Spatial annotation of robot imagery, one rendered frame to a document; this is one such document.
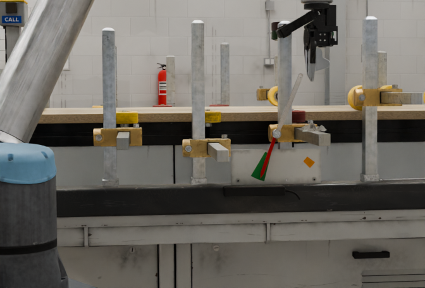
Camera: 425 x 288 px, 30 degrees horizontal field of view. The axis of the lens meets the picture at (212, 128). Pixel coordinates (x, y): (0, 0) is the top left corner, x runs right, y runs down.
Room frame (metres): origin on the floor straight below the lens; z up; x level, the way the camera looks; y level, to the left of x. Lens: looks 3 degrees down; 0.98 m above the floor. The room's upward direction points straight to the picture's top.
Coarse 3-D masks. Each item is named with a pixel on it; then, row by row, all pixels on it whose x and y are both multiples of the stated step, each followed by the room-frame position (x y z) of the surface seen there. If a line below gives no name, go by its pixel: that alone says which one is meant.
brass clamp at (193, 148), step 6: (186, 144) 2.23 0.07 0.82; (192, 144) 2.23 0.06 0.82; (198, 144) 2.23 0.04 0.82; (204, 144) 2.23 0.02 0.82; (222, 144) 2.24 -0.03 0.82; (228, 144) 2.24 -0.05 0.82; (186, 150) 2.23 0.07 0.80; (192, 150) 2.23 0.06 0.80; (198, 150) 2.23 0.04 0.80; (204, 150) 2.23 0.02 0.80; (186, 156) 2.25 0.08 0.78; (192, 156) 2.23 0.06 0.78; (198, 156) 2.23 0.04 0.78; (204, 156) 2.23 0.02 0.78; (210, 156) 2.24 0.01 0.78
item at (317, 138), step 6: (300, 132) 2.18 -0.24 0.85; (306, 132) 2.11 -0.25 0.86; (312, 132) 2.04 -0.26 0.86; (318, 132) 2.03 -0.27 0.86; (300, 138) 2.18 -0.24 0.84; (306, 138) 2.11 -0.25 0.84; (312, 138) 2.03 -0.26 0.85; (318, 138) 1.97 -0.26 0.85; (324, 138) 1.97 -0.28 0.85; (330, 138) 1.97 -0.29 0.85; (318, 144) 1.97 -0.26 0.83; (324, 144) 1.97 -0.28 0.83; (330, 144) 1.97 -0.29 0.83
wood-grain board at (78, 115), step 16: (48, 112) 2.58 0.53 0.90; (64, 112) 2.57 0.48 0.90; (80, 112) 2.55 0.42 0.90; (96, 112) 2.54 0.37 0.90; (144, 112) 2.51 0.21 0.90; (160, 112) 2.50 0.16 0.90; (176, 112) 2.49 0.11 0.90; (224, 112) 2.45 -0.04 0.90; (240, 112) 2.45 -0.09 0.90; (256, 112) 2.45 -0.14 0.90; (272, 112) 2.46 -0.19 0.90; (320, 112) 2.47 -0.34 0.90; (336, 112) 2.48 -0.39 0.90; (352, 112) 2.48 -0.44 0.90; (384, 112) 2.49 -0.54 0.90; (400, 112) 2.50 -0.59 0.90; (416, 112) 2.50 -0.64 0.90
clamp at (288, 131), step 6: (270, 126) 2.27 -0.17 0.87; (276, 126) 2.26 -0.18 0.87; (282, 126) 2.25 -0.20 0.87; (288, 126) 2.26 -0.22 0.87; (294, 126) 2.26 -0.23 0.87; (300, 126) 2.26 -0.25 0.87; (270, 132) 2.26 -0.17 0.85; (282, 132) 2.25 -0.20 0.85; (288, 132) 2.26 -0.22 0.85; (294, 132) 2.26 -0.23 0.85; (270, 138) 2.26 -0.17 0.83; (282, 138) 2.25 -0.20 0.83; (288, 138) 2.26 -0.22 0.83; (294, 138) 2.26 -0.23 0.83
